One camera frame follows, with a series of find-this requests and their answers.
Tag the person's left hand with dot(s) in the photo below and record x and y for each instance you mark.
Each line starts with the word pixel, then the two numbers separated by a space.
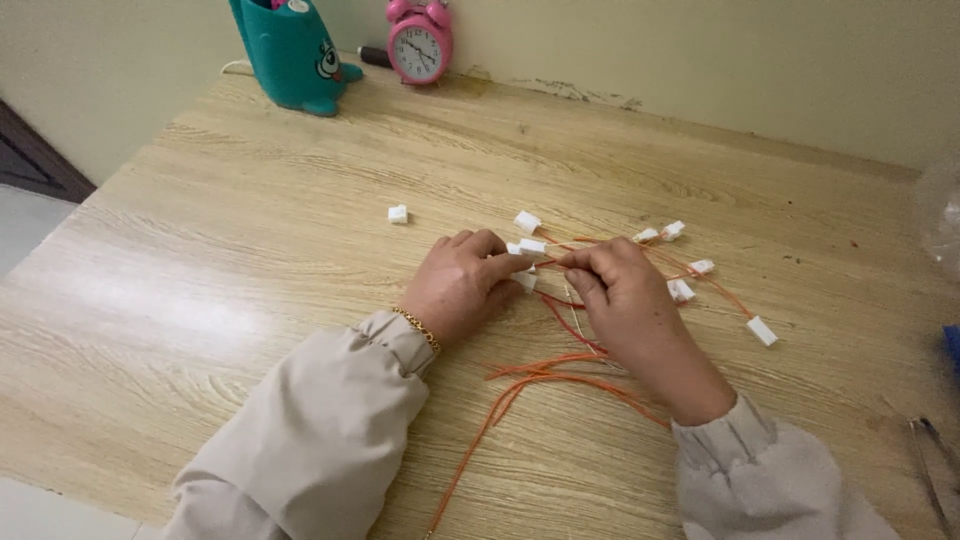
pixel 454 289

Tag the person's right hand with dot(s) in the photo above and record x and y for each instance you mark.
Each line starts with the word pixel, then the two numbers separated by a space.
pixel 637 322

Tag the pink twin-bell alarm clock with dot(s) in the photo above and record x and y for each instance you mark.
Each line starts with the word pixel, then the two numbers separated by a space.
pixel 420 49

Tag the dark marker pen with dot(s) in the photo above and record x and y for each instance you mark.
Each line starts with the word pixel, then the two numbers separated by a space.
pixel 373 56

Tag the teal cartoon pen holder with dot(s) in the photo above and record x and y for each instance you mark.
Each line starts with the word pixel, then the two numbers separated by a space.
pixel 289 52

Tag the blue object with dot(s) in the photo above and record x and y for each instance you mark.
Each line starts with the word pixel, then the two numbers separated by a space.
pixel 953 349

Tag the clear plastic bag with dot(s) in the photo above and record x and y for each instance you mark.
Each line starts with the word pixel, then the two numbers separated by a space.
pixel 943 217

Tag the metal tweezers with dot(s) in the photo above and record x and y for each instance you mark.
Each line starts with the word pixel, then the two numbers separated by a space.
pixel 934 465

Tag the dark wooden door frame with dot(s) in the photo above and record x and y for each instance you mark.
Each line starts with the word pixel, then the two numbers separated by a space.
pixel 37 161

